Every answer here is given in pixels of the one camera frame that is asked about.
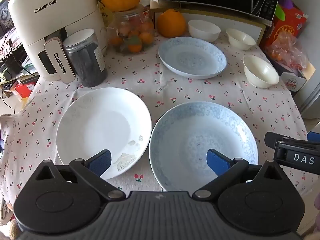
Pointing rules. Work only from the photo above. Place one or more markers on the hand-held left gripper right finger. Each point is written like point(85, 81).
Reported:
point(217, 162)

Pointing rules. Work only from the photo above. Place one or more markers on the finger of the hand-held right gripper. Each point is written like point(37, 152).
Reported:
point(300, 158)
point(272, 138)

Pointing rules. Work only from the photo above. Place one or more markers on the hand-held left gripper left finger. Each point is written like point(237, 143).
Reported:
point(100, 162)

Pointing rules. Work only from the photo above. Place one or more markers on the blue patterned plate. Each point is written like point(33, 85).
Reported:
point(192, 57)
point(200, 130)

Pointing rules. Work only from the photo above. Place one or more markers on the white plate with grey print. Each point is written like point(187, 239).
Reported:
point(100, 125)

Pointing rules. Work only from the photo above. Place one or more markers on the cream flared bowl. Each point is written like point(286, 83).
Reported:
point(241, 40)
point(261, 73)

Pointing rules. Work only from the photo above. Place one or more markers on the white round bowl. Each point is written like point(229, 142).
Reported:
point(203, 31)

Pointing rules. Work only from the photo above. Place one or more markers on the white refrigerator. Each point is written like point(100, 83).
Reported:
point(311, 100)

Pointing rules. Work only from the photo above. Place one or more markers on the dark box with white side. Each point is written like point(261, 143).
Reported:
point(295, 82)

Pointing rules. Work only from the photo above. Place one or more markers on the plastic bag of oranges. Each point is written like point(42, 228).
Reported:
point(287, 52)

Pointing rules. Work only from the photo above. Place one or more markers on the cherry print tablecloth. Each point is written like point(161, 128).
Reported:
point(150, 90)

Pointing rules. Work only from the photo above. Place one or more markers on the clear jar with dark contents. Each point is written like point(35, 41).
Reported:
point(86, 60)

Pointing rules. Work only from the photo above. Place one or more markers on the small red box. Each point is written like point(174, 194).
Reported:
point(22, 88)

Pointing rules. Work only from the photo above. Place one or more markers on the red cardboard box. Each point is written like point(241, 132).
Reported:
point(292, 26)

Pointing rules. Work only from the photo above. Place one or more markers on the glass jar of kumquats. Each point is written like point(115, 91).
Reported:
point(132, 35)

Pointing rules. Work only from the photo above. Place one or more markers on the purple and green toy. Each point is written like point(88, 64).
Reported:
point(285, 7)

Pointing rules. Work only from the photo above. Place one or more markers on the white air fryer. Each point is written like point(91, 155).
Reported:
point(50, 22)

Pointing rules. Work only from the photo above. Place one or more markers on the framed cat picture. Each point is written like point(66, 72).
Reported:
point(4, 12)

